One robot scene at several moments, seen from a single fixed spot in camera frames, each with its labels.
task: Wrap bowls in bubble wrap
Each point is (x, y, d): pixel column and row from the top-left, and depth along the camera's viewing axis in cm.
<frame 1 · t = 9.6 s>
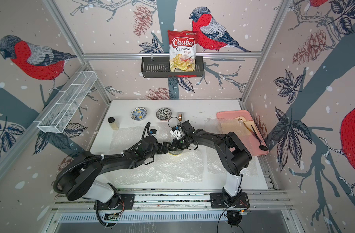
left hand: (168, 142, 88), fingers open
right hand: (169, 148, 88), fingers closed
yellow blue striped bowl: (175, 152, 87), point 6 cm above the table
middle bubble wrap sheet: (168, 169, 87), on the table
left bubble wrap sheet: (121, 139, 100), on the table
right bubble wrap sheet: (215, 166, 87), on the table
glass jar black lid: (113, 123, 100), point 7 cm above the table
blue yellow patterned bowl: (138, 113, 113), on the table
pink floral leaf bowl: (164, 114, 113), on the table
gold spoon: (247, 127, 106), on the table

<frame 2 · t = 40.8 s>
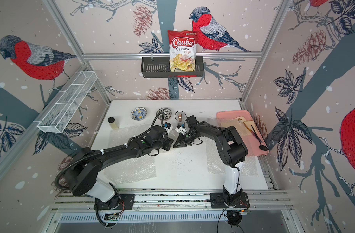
left hand: (175, 139, 85), fingers closed
right hand: (174, 146, 88), fingers closed
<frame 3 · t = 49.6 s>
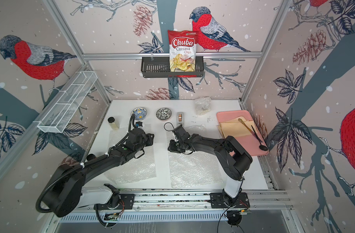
left hand: (154, 132, 87), fingers open
right hand: (168, 148, 89), fingers open
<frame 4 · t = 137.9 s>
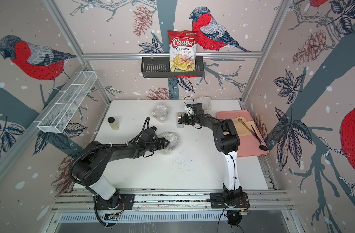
left hand: (168, 140, 92), fingers open
right hand: (177, 120, 102), fingers closed
